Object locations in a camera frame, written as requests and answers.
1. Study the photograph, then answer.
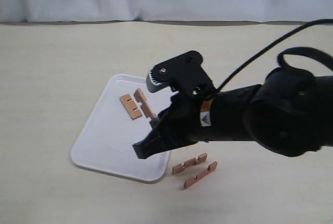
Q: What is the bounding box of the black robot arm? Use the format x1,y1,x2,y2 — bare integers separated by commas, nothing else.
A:
133,47,332,159

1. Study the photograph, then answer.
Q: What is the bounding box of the black cable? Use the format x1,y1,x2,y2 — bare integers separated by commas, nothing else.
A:
217,18,333,91

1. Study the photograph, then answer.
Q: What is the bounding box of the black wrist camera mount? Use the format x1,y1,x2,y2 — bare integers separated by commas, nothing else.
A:
146,50,216,98

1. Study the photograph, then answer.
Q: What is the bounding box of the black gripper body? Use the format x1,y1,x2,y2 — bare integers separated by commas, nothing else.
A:
158,96,208,150

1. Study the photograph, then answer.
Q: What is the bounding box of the white rectangular plastic tray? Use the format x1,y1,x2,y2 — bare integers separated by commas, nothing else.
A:
70,74,172,182

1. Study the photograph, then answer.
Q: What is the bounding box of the notched wooden piece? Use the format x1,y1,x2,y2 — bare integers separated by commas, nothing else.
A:
172,153,208,175
120,94,142,120
134,88,158,119
183,161,218,189

